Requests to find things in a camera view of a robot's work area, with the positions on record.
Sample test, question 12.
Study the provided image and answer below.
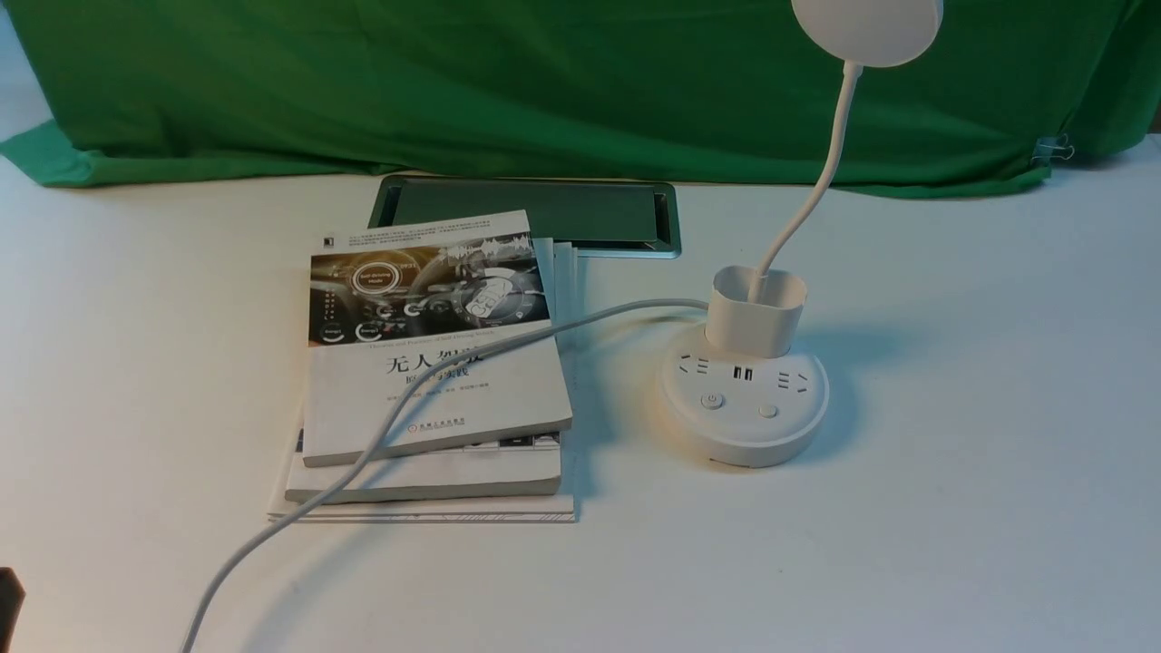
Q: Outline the white desk lamp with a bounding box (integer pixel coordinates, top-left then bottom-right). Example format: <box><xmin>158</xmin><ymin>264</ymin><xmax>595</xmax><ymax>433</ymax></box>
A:
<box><xmin>656</xmin><ymin>1</ymin><xmax>944</xmax><ymax>471</ymax></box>

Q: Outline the bottom thin white book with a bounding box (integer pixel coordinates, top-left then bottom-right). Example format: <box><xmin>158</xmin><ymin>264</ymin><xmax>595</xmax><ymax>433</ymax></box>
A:
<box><xmin>267</xmin><ymin>244</ymin><xmax>575</xmax><ymax>523</ymax></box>

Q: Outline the middle white book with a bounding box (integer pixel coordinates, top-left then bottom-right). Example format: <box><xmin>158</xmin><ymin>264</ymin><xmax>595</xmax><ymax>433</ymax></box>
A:
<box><xmin>284</xmin><ymin>238</ymin><xmax>563</xmax><ymax>505</ymax></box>

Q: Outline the top self-driving book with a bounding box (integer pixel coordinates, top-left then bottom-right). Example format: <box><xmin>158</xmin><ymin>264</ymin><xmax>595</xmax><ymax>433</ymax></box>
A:
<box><xmin>301</xmin><ymin>210</ymin><xmax>574</xmax><ymax>468</ymax></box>

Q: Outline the green backdrop cloth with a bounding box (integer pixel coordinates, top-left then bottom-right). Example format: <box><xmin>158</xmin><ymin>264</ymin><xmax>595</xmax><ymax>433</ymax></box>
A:
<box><xmin>3</xmin><ymin>1</ymin><xmax>1160</xmax><ymax>198</ymax></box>

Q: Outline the metal binder clip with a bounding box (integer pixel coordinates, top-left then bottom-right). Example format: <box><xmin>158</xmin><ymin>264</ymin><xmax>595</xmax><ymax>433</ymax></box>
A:
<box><xmin>1029</xmin><ymin>132</ymin><xmax>1077</xmax><ymax>167</ymax></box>

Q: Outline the dark object at edge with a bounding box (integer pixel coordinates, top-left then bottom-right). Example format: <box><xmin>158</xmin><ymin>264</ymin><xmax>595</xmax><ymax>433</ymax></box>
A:
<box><xmin>0</xmin><ymin>568</ymin><xmax>26</xmax><ymax>653</ymax></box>

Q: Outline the metal desk cable hatch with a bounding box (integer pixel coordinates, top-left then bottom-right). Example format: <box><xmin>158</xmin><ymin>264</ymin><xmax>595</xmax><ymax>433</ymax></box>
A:
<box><xmin>368</xmin><ymin>174</ymin><xmax>683</xmax><ymax>259</ymax></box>

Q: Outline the white lamp power cable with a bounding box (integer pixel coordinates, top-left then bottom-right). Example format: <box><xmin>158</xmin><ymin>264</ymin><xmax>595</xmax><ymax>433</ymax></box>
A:
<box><xmin>180</xmin><ymin>297</ymin><xmax>711</xmax><ymax>653</ymax></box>

